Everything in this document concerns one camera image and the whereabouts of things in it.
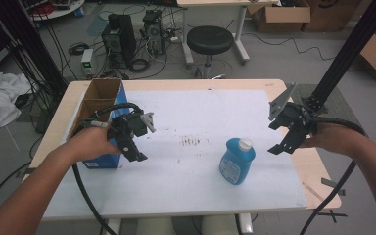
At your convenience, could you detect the blue cardboard box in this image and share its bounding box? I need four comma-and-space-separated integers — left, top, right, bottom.
66, 77, 129, 170

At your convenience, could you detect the grey plug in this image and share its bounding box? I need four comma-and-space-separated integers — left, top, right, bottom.
83, 118, 110, 129

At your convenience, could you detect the coiled black cable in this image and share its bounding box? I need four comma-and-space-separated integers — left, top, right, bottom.
68, 41, 91, 56
128, 57, 152, 73

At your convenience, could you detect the slim black computer tower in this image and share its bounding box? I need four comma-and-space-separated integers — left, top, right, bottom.
142, 9, 166, 57

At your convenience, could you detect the black stand with cables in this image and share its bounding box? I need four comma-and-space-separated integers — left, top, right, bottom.
0, 0, 69, 101

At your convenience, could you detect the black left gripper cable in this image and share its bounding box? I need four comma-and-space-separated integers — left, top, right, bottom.
71, 102, 144, 235

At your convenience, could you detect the closed cardboard box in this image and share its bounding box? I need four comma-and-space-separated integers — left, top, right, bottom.
302, 0, 364, 34

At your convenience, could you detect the wooden table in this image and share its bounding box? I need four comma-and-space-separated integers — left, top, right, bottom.
22, 78, 343, 235

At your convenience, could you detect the grey floor mat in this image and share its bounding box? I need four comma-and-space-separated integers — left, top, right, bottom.
285, 82, 370, 130

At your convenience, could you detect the person's left hand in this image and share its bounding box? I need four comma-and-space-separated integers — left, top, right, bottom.
66, 126, 122, 163

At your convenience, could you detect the grey tape strip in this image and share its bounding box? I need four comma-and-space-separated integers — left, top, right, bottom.
320, 177, 348, 197

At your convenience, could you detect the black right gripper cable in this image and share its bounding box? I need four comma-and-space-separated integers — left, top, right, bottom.
299, 116, 368, 235

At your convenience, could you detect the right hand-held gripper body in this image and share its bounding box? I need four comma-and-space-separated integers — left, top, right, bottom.
268, 82, 318, 137

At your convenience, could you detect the thin wooden stick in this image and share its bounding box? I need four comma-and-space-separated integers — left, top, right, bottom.
301, 181, 326, 203

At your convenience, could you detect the white power supply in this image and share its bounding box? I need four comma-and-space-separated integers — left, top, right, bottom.
80, 48, 95, 78

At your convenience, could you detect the round white table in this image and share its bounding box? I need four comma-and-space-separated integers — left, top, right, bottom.
21, 0, 86, 22

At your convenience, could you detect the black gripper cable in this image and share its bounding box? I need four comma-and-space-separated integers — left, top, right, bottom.
299, 116, 368, 235
71, 102, 144, 235

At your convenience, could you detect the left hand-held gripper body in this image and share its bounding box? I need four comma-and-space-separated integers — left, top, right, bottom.
107, 112, 157, 142

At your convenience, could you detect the long black floor cable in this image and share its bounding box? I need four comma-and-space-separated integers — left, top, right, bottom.
240, 31, 337, 62

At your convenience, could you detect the blue bottle with white cap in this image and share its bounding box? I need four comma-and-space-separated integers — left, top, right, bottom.
217, 137, 257, 186

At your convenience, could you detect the looped black floor cable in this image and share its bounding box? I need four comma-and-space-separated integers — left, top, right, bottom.
0, 161, 33, 219

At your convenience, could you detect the open cardboard box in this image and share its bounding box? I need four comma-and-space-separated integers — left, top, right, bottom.
247, 0, 312, 34

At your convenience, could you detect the black metal stand post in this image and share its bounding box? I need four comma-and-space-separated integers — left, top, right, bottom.
301, 0, 376, 115

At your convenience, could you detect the white mat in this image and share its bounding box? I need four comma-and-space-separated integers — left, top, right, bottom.
42, 89, 308, 219

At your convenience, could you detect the white-legged desk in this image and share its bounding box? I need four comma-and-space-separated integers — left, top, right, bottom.
175, 0, 282, 67

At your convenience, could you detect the large black computer tower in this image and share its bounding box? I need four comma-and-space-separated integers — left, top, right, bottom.
100, 13, 138, 70

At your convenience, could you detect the black round stool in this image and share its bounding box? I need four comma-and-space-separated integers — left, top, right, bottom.
186, 24, 236, 79

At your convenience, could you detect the white cloth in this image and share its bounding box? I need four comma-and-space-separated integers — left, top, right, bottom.
0, 70, 32, 132

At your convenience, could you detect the person's right hand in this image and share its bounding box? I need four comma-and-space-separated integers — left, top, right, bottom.
301, 121, 359, 155

